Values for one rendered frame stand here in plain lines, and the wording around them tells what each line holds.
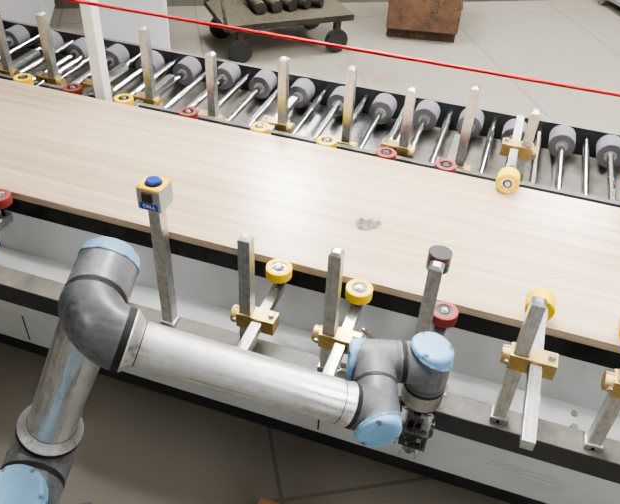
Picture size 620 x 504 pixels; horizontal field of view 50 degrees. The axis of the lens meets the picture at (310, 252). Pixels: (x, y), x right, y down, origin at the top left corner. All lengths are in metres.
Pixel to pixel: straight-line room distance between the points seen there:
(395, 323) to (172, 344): 1.02
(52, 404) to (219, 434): 1.25
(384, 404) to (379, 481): 1.33
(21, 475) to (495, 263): 1.42
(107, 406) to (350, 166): 1.36
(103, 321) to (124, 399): 1.70
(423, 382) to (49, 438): 0.84
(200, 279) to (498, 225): 1.01
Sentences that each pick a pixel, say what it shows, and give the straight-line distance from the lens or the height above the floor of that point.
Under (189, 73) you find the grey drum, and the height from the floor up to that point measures 0.81.
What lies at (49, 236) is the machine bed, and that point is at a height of 0.73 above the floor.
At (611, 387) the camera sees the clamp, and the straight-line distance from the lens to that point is 1.81.
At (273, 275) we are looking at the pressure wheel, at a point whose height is 0.90.
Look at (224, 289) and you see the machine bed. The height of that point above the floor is 0.70.
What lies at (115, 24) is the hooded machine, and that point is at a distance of 5.25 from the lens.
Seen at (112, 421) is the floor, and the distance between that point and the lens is 2.80.
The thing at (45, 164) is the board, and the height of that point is 0.90.
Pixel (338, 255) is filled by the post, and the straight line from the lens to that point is 1.67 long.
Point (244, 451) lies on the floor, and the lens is 2.65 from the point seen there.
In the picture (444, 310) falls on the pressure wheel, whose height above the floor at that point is 0.91.
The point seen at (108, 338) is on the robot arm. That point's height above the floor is 1.37.
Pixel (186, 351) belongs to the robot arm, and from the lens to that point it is 1.19.
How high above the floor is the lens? 2.19
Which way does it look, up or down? 39 degrees down
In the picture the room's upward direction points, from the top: 3 degrees clockwise
